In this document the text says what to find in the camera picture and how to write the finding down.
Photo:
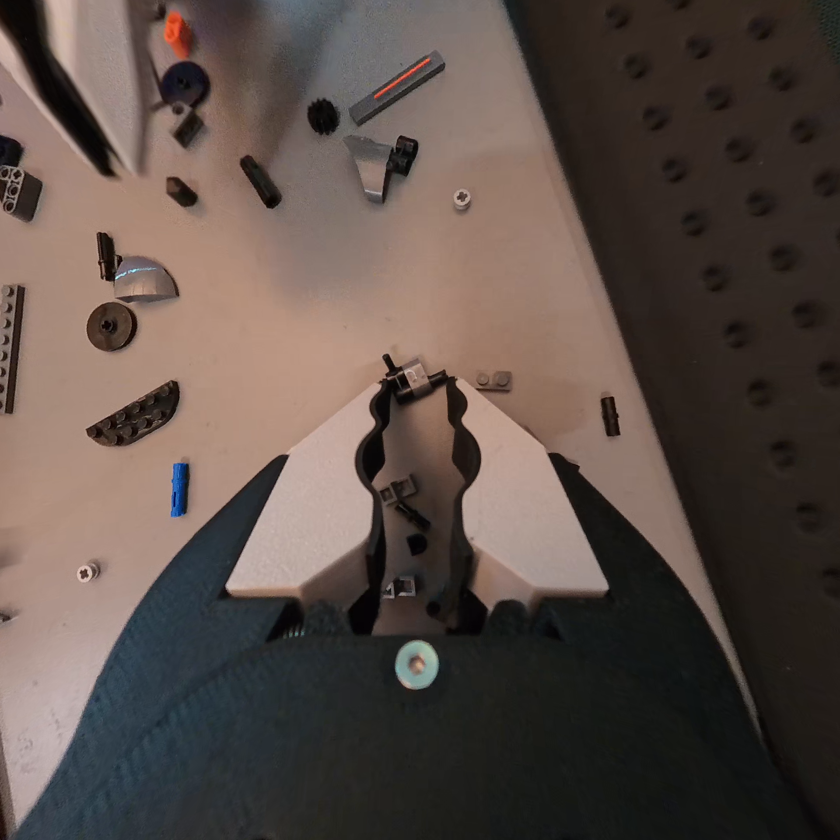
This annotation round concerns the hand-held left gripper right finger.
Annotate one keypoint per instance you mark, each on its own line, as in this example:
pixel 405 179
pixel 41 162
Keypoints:
pixel 531 525

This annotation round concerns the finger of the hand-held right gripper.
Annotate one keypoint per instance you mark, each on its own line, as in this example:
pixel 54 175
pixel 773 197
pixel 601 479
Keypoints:
pixel 111 52
pixel 39 92

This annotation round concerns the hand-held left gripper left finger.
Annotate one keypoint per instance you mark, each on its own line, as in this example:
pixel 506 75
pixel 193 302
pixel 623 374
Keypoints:
pixel 302 525

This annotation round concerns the blue lego pin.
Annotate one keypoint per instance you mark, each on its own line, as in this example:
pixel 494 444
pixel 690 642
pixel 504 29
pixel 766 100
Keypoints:
pixel 179 489

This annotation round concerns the small lego axle assembly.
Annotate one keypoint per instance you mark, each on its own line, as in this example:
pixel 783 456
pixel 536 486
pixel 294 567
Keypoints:
pixel 413 380

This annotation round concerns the long black lego plate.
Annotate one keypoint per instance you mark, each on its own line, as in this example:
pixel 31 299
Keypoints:
pixel 10 149

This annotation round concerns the small orange lego piece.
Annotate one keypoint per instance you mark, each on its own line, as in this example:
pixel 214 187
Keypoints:
pixel 177 29

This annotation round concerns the dark blue round lego tile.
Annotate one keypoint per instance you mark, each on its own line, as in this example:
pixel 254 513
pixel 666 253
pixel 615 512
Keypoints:
pixel 186 82

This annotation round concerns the grey two-hole lego piece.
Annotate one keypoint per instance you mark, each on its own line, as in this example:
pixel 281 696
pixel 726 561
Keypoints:
pixel 398 491

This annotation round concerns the grey lego liftarm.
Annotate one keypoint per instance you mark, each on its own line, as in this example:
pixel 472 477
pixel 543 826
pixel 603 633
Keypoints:
pixel 19 193

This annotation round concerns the black lego pin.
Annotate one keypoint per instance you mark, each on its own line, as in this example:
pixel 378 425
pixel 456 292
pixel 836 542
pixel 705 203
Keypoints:
pixel 413 513
pixel 260 180
pixel 610 415
pixel 107 256

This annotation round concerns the small black lego piece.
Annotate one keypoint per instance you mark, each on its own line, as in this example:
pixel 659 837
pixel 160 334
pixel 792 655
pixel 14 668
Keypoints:
pixel 415 543
pixel 403 156
pixel 180 191

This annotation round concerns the grey lego piece cluster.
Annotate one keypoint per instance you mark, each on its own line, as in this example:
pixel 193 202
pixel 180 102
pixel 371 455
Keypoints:
pixel 401 586

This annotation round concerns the small grey lego plate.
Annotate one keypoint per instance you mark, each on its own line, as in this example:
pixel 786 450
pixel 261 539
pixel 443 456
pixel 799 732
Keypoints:
pixel 493 379

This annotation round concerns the dark grey half-round lego plate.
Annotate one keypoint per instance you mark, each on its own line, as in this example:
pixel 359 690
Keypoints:
pixel 134 417

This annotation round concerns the silver curved lego piece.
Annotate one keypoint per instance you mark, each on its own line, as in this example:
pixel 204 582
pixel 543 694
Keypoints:
pixel 145 279

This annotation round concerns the light grey lego bush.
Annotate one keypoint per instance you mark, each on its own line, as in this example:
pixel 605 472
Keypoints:
pixel 87 571
pixel 463 199

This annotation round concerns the black lego gear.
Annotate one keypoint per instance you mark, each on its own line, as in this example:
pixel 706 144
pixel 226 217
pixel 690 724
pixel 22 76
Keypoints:
pixel 323 117

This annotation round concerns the dark round lego disc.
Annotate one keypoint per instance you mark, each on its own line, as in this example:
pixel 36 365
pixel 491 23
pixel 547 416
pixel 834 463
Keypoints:
pixel 111 326

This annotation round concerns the long grey lego plate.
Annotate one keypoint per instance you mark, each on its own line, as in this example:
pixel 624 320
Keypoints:
pixel 10 348

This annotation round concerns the long dark lego tile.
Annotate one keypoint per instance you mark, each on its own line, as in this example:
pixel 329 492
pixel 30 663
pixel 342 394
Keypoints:
pixel 398 86

